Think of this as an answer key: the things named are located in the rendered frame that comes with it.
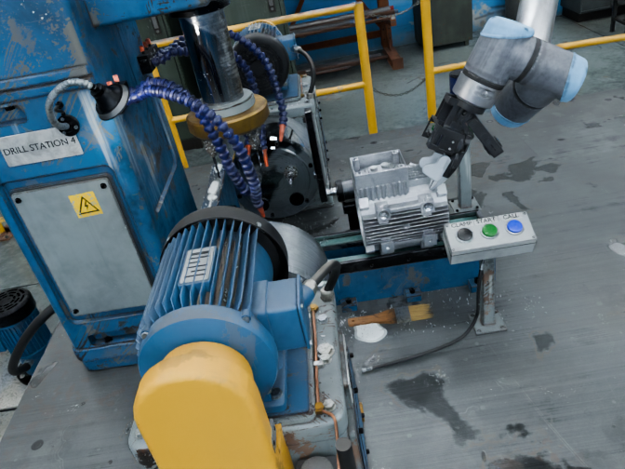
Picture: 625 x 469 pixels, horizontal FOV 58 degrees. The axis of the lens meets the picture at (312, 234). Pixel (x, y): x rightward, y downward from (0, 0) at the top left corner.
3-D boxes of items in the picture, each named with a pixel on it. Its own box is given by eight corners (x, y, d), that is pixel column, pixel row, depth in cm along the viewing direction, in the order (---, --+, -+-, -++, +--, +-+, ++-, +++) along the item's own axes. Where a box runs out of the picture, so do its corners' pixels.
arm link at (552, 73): (564, 79, 120) (511, 57, 120) (599, 50, 109) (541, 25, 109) (554, 116, 118) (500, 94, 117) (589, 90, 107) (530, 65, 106)
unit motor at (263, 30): (253, 174, 183) (219, 43, 161) (258, 135, 211) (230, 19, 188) (330, 161, 181) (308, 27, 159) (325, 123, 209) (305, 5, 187)
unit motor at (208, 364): (201, 596, 76) (77, 378, 53) (224, 403, 103) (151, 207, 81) (389, 572, 74) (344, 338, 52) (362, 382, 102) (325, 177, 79)
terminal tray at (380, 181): (358, 205, 130) (354, 177, 126) (352, 183, 139) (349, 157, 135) (410, 195, 129) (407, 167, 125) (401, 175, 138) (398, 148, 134)
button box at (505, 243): (449, 265, 116) (451, 252, 112) (442, 236, 120) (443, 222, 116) (533, 252, 115) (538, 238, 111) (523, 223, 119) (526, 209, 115)
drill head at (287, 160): (238, 241, 156) (215, 160, 142) (247, 175, 190) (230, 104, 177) (327, 226, 154) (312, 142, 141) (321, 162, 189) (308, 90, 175)
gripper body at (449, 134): (419, 137, 125) (445, 87, 119) (454, 149, 127) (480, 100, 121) (426, 152, 119) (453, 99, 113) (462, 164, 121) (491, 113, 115)
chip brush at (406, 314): (349, 330, 135) (349, 328, 135) (347, 317, 139) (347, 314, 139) (434, 318, 134) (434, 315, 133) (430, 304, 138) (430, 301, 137)
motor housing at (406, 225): (368, 268, 134) (358, 199, 124) (359, 226, 150) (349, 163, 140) (452, 253, 133) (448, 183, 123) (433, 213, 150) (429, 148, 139)
